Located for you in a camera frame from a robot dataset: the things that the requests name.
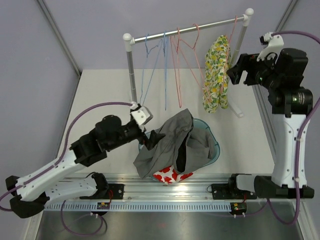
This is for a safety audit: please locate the lemon print skirt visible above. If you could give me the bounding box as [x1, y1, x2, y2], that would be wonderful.
[201, 35, 232, 115]

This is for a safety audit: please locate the grey skirt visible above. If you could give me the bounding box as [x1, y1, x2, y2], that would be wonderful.
[133, 108, 216, 180]

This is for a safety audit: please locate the pink hanger with lemon skirt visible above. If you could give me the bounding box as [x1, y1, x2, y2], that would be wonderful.
[204, 16, 238, 101]

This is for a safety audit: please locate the red poppy print skirt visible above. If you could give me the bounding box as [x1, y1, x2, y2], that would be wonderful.
[151, 165, 194, 185]

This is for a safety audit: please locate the pink hanger with grey skirt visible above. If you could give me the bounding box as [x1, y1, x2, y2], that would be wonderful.
[178, 23, 205, 90]

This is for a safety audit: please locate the teal plastic basin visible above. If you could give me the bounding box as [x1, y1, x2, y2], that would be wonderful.
[138, 117, 221, 182]

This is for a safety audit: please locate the blue wire hanger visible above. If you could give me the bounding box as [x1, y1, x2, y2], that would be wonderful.
[139, 39, 163, 104]
[163, 31, 168, 111]

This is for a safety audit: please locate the pink hanger with poppy skirt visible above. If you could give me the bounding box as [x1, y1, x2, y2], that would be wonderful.
[170, 29, 183, 108]

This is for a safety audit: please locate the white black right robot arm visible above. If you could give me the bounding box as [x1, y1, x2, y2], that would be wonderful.
[227, 48, 315, 199]

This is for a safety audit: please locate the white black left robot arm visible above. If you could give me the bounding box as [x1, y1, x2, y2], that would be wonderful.
[5, 115, 165, 219]

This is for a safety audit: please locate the silver clothes rack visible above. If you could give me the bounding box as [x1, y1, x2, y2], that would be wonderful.
[122, 8, 254, 102]

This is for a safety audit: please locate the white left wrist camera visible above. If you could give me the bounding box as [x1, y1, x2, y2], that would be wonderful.
[130, 101, 154, 132]

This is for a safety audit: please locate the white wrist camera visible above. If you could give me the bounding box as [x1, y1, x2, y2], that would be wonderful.
[256, 32, 284, 62]
[130, 101, 154, 132]

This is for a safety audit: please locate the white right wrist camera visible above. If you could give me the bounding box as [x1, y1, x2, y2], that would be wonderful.
[256, 32, 284, 62]

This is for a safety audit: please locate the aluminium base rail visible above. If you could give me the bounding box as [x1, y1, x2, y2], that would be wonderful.
[34, 172, 306, 202]

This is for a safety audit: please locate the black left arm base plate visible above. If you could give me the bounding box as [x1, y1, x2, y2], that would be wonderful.
[79, 183, 125, 200]

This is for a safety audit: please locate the white slotted cable duct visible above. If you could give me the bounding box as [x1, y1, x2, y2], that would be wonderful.
[44, 201, 231, 212]

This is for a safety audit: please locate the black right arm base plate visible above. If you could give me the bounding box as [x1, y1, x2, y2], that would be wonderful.
[208, 183, 258, 200]

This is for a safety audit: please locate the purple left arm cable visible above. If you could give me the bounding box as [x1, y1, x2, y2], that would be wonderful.
[0, 101, 133, 235]

